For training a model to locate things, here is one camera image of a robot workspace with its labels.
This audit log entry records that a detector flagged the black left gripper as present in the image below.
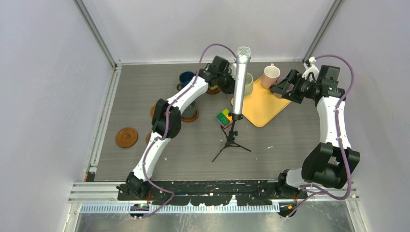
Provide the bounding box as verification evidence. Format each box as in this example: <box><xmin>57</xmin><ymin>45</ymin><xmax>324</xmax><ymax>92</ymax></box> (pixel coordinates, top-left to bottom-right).
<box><xmin>217</xmin><ymin>69</ymin><xmax>240</xmax><ymax>95</ymax></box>

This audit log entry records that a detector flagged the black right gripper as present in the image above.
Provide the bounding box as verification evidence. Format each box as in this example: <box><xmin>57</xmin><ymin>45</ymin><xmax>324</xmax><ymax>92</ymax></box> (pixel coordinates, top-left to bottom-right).
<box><xmin>271</xmin><ymin>69</ymin><xmax>319</xmax><ymax>104</ymax></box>

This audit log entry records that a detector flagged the light green mug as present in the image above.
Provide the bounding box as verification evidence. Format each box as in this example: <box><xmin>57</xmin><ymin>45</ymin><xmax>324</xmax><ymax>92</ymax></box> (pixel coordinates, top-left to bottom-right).
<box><xmin>244</xmin><ymin>73</ymin><xmax>254</xmax><ymax>96</ymax></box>

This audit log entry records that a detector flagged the pink cream mug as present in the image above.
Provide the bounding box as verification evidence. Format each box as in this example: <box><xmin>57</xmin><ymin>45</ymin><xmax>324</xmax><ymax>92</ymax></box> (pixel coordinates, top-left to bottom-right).
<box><xmin>260</xmin><ymin>63</ymin><xmax>281</xmax><ymax>89</ymax></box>

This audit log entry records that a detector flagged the yellow tray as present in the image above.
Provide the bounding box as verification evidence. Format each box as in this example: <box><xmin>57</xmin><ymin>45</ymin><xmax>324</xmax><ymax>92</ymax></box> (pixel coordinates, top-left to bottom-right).
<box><xmin>242</xmin><ymin>78</ymin><xmax>291</xmax><ymax>128</ymax></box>

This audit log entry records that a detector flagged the dark blue mug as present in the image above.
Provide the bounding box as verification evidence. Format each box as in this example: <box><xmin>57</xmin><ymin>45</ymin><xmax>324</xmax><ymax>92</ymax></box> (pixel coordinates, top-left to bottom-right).
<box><xmin>176</xmin><ymin>71</ymin><xmax>195</xmax><ymax>91</ymax></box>

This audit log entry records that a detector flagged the brown wooden coaster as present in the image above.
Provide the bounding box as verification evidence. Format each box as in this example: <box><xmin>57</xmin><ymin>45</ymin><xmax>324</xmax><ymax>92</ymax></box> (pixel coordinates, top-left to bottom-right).
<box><xmin>115</xmin><ymin>127</ymin><xmax>138</xmax><ymax>148</ymax></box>
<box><xmin>206</xmin><ymin>86</ymin><xmax>221</xmax><ymax>95</ymax></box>
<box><xmin>150</xmin><ymin>105</ymin><xmax>156</xmax><ymax>118</ymax></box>
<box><xmin>181</xmin><ymin>109</ymin><xmax>199</xmax><ymax>123</ymax></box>

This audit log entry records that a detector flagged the dark walnut wooden coaster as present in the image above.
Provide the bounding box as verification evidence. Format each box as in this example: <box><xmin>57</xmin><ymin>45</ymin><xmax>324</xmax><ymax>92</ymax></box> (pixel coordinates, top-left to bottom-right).
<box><xmin>146</xmin><ymin>131</ymin><xmax>152</xmax><ymax>144</ymax></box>

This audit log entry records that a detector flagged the mauve purple mug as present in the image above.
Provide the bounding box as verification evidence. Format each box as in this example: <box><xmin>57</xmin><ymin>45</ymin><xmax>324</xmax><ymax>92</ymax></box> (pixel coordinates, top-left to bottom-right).
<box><xmin>271</xmin><ymin>76</ymin><xmax>290</xmax><ymax>99</ymax></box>

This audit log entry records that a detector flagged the dark green mug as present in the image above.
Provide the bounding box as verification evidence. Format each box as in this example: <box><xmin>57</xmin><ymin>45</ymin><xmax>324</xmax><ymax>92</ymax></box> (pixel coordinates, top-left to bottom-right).
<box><xmin>182</xmin><ymin>101</ymin><xmax>196</xmax><ymax>118</ymax></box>

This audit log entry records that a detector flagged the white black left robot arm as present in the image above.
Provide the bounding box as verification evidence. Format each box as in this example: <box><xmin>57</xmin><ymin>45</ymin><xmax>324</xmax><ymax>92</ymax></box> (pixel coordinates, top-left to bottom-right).
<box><xmin>117</xmin><ymin>56</ymin><xmax>234</xmax><ymax>201</ymax></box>

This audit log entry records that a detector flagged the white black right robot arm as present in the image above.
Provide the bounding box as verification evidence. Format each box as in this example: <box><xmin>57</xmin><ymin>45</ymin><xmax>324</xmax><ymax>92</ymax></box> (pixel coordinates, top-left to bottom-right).
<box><xmin>270</xmin><ymin>65</ymin><xmax>360</xmax><ymax>199</ymax></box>

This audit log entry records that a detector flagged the silver microphone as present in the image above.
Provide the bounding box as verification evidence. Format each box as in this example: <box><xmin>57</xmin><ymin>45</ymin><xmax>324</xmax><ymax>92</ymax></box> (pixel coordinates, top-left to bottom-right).
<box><xmin>232</xmin><ymin>46</ymin><xmax>251</xmax><ymax>120</ymax></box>

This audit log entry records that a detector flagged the colourful toy brick block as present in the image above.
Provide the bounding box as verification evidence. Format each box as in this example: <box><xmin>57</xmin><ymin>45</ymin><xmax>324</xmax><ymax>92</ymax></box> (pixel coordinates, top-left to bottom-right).
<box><xmin>216</xmin><ymin>109</ymin><xmax>233</xmax><ymax>130</ymax></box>

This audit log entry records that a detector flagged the black microphone tripod stand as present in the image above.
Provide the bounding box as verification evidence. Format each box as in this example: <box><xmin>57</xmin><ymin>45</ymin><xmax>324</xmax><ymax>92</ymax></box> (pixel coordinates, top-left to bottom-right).
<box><xmin>212</xmin><ymin>112</ymin><xmax>251</xmax><ymax>162</ymax></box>

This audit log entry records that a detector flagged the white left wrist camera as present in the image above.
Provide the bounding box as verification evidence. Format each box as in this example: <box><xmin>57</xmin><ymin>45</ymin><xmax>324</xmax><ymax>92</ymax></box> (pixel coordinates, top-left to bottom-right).
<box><xmin>230</xmin><ymin>63</ymin><xmax>237</xmax><ymax>80</ymax></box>

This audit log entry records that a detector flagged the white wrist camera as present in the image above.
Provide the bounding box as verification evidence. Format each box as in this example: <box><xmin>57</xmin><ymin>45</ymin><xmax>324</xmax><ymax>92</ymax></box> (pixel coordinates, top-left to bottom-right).
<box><xmin>230</xmin><ymin>63</ymin><xmax>237</xmax><ymax>80</ymax></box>
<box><xmin>302</xmin><ymin>57</ymin><xmax>319</xmax><ymax>82</ymax></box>

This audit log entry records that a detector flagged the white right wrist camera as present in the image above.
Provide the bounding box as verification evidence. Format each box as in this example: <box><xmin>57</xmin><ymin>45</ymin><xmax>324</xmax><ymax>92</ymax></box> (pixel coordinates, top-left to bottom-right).
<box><xmin>302</xmin><ymin>57</ymin><xmax>319</xmax><ymax>82</ymax></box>

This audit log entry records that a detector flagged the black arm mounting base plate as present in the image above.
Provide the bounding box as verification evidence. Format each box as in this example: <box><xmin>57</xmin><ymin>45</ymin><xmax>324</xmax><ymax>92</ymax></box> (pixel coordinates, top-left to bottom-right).
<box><xmin>117</xmin><ymin>180</ymin><xmax>309</xmax><ymax>206</ymax></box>

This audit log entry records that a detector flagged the aluminium front rail frame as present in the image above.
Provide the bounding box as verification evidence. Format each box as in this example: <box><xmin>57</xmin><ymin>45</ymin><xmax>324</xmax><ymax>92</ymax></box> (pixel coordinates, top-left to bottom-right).
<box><xmin>68</xmin><ymin>179</ymin><xmax>360</xmax><ymax>214</ymax></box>

